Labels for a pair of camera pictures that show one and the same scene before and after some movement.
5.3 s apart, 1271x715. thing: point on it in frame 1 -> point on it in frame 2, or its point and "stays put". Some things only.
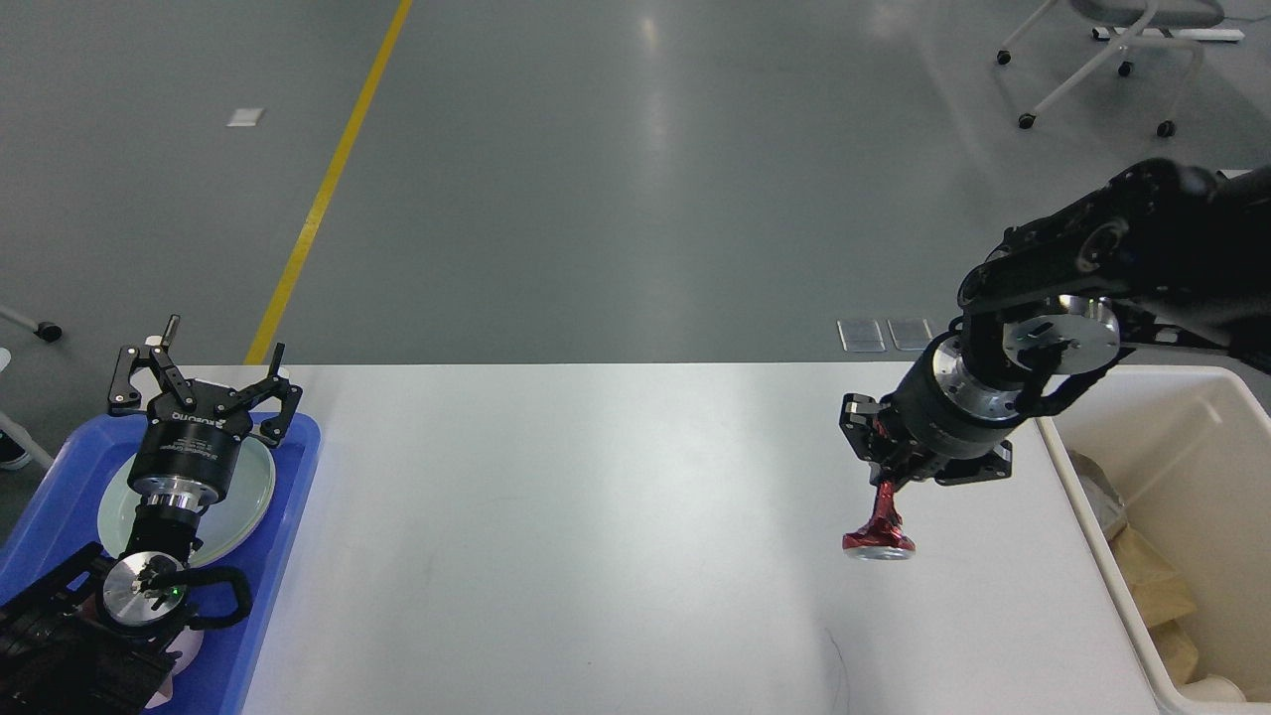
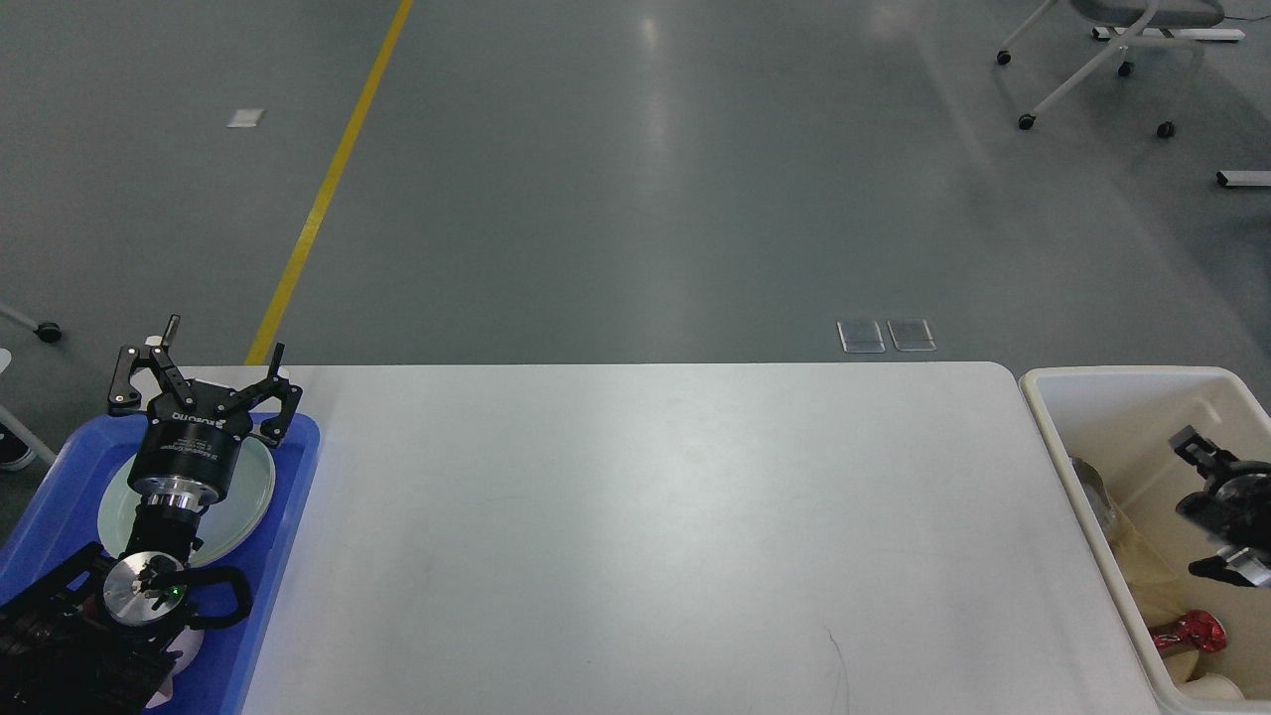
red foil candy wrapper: (883, 539) -> (1199, 629)
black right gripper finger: (892, 459) -> (1200, 452)
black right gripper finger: (993, 464) -> (1238, 562)
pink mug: (189, 642) stays put
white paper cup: (1212, 688) stays put
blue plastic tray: (59, 510) stays put
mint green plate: (224, 524) stays put
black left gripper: (191, 441) stays put
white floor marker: (244, 117) stays put
